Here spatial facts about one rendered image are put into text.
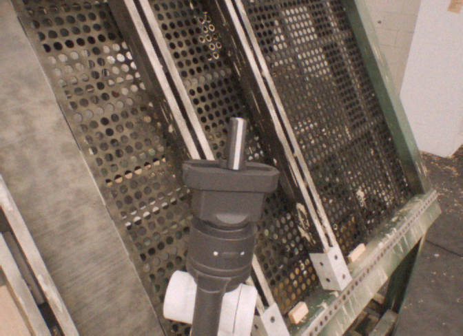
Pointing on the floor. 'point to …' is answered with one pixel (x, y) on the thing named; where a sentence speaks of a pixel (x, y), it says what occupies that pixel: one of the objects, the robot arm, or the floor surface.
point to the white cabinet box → (436, 74)
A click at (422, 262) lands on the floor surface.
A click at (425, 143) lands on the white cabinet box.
